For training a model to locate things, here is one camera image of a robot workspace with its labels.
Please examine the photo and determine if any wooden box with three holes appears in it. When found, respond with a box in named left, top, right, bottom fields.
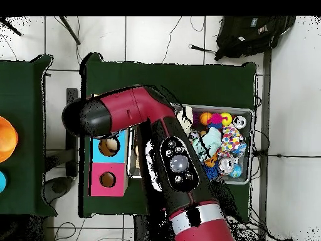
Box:
left=90, top=127, right=129, bottom=198

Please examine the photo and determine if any clear mesh bin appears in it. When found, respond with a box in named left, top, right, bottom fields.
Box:
left=127, top=102, right=255, bottom=186

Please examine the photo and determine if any cream yellow cloth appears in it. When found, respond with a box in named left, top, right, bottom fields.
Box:
left=176, top=107, right=194, bottom=134

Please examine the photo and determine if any small orange basketball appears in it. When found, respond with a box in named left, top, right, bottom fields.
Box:
left=199, top=111, right=214, bottom=126

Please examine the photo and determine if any mint green cloth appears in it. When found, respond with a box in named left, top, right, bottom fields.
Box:
left=192, top=126, right=223, bottom=161

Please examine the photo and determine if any pink spiky ball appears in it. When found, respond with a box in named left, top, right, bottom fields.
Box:
left=208, top=113, right=224, bottom=126

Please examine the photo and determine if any polka-dot cloth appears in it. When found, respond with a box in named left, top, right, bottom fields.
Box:
left=218, top=125, right=246, bottom=158

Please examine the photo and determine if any silver drink can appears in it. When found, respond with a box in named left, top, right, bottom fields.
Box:
left=218, top=158, right=236, bottom=176

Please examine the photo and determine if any grey round base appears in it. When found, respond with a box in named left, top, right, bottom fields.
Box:
left=44, top=176, right=73, bottom=204

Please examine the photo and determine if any black backpack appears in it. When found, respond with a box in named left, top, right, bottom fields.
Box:
left=214, top=16, right=297, bottom=61

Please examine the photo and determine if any black tripod leg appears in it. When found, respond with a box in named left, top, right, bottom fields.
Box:
left=0, top=17, right=23, bottom=37
left=59, top=16, right=81, bottom=46

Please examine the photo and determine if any dark green side tablecloth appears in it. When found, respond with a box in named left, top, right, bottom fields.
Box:
left=0, top=54, right=57, bottom=217

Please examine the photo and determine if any orange plastic bowl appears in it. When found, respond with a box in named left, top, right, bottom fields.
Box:
left=0, top=116, right=19, bottom=163

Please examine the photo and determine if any blue plastic bowl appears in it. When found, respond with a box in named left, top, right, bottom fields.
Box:
left=0, top=170, right=8, bottom=194

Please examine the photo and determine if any black cable with plug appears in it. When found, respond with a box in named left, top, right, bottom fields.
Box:
left=188, top=44, right=218, bottom=55

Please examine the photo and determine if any thin black floor cable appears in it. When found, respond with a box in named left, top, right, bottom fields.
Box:
left=160, top=16, right=184, bottom=65

